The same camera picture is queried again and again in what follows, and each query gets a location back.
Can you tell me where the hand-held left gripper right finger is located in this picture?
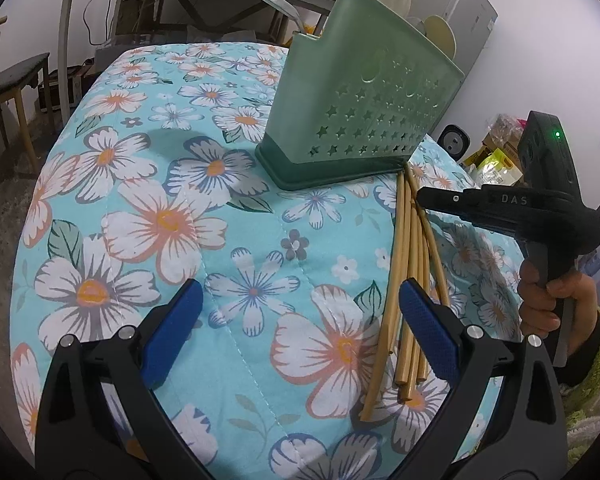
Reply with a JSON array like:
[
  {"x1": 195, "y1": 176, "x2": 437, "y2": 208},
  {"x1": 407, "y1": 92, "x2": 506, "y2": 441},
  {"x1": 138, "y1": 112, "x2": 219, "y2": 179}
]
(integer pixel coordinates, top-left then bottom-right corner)
[{"x1": 399, "y1": 277, "x2": 570, "y2": 480}]

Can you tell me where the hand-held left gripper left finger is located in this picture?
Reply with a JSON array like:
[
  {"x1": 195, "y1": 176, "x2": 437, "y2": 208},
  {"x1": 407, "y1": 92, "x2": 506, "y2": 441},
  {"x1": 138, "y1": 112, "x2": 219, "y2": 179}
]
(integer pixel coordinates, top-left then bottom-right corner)
[{"x1": 35, "y1": 277, "x2": 216, "y2": 480}]

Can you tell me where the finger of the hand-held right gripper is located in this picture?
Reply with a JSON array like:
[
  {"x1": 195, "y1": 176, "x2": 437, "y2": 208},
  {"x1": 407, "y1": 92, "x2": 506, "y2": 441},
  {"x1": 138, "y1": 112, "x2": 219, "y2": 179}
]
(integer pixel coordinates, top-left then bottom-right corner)
[{"x1": 416, "y1": 186, "x2": 483, "y2": 223}]

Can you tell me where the bundle of bamboo chopsticks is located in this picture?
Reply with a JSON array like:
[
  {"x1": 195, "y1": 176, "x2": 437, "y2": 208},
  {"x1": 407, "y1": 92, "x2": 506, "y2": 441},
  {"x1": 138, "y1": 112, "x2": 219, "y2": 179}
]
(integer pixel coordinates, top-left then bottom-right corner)
[{"x1": 360, "y1": 162, "x2": 453, "y2": 421}]

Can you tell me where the green plastic utensil holder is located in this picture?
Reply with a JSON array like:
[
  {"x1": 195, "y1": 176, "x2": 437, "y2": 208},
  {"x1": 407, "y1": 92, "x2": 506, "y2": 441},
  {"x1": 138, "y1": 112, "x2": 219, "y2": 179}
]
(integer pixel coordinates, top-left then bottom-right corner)
[{"x1": 255, "y1": 0, "x2": 465, "y2": 192}]

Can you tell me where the person's right hand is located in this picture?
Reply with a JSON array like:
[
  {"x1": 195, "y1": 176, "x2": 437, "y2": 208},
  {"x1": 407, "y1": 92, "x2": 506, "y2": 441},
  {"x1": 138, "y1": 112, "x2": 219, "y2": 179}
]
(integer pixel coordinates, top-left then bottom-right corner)
[{"x1": 517, "y1": 261, "x2": 600, "y2": 358}]

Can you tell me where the yellow green rice bag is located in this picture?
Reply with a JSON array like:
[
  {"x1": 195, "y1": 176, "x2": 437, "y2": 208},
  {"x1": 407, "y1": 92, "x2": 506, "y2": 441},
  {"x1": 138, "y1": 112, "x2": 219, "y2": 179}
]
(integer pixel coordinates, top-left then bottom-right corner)
[{"x1": 472, "y1": 142, "x2": 523, "y2": 192}]

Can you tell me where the cardboard box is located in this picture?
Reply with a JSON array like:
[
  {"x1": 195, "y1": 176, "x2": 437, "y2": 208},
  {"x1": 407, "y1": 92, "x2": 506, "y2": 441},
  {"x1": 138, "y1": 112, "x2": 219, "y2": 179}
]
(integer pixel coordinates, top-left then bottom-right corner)
[{"x1": 482, "y1": 112, "x2": 528, "y2": 156}]

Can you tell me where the floral blue blanket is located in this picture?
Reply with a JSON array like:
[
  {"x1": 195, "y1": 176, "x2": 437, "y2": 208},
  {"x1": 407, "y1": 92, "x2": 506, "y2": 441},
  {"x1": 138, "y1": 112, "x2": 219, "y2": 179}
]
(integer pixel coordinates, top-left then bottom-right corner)
[{"x1": 10, "y1": 42, "x2": 523, "y2": 480}]

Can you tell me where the fuzzy green white robe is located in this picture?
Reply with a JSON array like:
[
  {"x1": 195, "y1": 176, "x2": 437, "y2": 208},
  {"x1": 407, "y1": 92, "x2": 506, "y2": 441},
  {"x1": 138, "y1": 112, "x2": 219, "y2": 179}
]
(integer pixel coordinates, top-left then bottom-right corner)
[{"x1": 565, "y1": 400, "x2": 600, "y2": 461}]

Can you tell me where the silver refrigerator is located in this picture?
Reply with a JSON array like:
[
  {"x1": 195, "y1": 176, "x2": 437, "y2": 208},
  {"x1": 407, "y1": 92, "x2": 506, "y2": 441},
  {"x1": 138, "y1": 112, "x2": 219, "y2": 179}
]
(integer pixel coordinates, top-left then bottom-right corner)
[{"x1": 412, "y1": 0, "x2": 498, "y2": 73}]

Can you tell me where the wooden chair dark seat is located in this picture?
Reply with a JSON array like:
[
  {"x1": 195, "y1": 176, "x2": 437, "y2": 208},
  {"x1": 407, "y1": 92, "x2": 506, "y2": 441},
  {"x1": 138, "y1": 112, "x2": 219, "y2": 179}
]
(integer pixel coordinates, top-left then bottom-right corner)
[{"x1": 0, "y1": 16, "x2": 51, "y2": 198}]

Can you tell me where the grey metal table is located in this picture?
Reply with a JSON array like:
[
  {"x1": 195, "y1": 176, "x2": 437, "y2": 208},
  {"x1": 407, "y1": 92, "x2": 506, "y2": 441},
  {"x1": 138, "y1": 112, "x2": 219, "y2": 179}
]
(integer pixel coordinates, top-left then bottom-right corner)
[{"x1": 51, "y1": 0, "x2": 348, "y2": 121}]

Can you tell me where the brown paper bag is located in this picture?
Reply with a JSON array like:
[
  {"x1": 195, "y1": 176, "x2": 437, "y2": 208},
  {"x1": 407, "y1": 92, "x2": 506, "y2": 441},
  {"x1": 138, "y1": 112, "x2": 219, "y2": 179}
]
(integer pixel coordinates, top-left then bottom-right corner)
[{"x1": 117, "y1": 0, "x2": 153, "y2": 36}]

